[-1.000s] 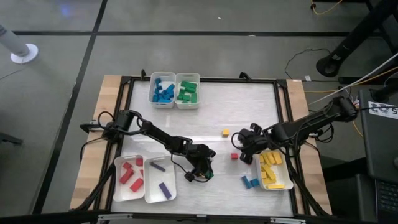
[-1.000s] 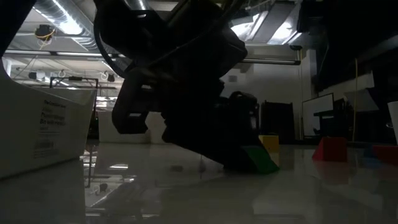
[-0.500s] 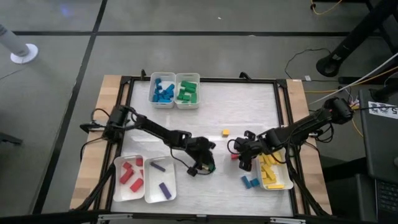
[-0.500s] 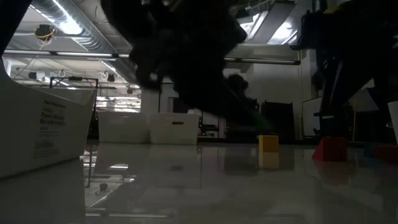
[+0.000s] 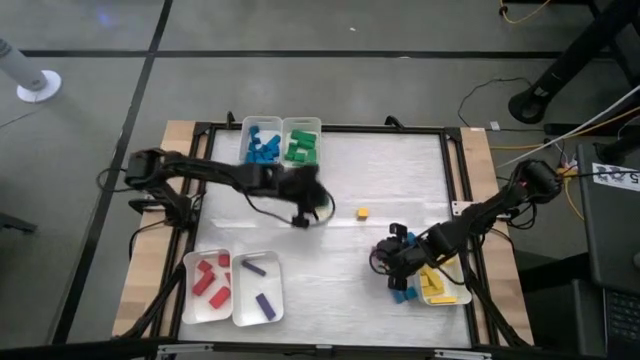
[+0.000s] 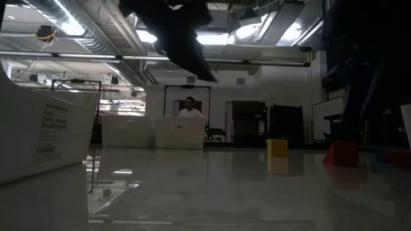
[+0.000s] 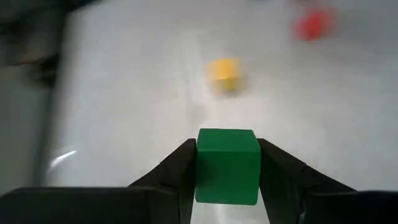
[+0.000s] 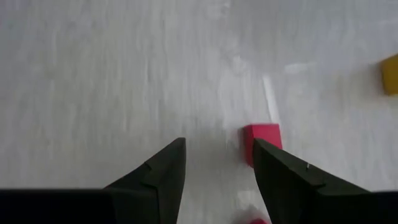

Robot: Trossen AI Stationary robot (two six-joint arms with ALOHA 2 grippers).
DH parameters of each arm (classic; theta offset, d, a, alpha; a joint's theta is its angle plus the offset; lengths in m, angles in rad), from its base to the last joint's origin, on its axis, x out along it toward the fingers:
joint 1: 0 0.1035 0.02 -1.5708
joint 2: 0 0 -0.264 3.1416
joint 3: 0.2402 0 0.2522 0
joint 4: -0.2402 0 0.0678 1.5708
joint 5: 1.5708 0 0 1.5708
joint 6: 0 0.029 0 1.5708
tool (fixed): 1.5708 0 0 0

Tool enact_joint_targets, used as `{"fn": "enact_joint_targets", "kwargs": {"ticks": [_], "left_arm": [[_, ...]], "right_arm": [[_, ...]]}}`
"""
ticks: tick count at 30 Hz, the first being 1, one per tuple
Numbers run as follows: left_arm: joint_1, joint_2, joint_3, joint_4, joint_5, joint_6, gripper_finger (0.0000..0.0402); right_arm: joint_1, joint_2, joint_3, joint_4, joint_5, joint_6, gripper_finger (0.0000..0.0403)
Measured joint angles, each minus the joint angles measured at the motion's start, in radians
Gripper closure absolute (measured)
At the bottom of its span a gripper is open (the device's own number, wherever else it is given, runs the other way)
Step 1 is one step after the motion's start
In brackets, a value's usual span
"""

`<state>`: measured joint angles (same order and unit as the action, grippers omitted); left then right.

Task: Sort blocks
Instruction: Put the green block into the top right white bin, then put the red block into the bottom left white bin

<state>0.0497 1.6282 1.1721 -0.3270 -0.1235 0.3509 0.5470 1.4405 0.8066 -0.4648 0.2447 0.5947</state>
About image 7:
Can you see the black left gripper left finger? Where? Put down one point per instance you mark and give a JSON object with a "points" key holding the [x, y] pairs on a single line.
{"points": [[109, 205]]}

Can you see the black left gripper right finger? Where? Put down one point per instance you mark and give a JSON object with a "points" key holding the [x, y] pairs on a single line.
{"points": [[295, 193]]}

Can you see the green triangular block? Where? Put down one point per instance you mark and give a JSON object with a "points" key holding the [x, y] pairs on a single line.
{"points": [[228, 171]]}

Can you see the yellow cube block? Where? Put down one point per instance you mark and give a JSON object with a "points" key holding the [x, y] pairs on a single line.
{"points": [[225, 74]]}

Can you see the red block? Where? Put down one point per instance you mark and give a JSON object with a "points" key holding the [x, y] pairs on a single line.
{"points": [[314, 25]]}

